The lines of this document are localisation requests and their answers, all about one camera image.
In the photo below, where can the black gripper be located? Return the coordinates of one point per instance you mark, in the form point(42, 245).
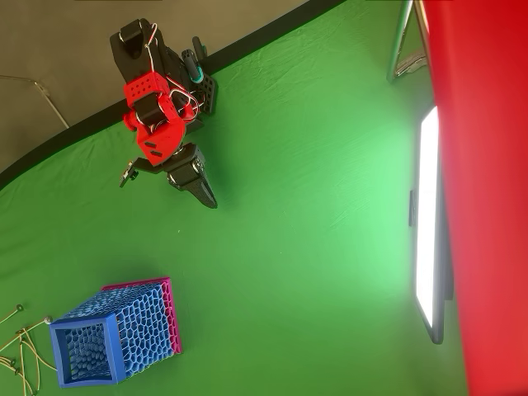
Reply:
point(186, 170)

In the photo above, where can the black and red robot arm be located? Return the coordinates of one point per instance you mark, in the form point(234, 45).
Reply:
point(161, 136)

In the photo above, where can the blue and magenta lattice basket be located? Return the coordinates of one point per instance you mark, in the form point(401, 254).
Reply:
point(140, 326)

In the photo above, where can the green cloth with black edge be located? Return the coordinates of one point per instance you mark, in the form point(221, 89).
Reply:
point(288, 247)

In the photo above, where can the black and teal table clamp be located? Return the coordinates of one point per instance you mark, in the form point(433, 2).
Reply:
point(191, 62)

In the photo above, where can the thin metal rod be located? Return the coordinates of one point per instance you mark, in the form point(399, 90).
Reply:
point(42, 90)

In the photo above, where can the chrome tube stand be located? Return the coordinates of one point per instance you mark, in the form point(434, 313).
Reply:
point(399, 41)

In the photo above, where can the red blurry pole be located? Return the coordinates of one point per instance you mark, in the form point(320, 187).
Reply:
point(486, 165)

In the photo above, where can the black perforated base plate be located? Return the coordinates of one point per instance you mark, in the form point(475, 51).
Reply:
point(208, 92)

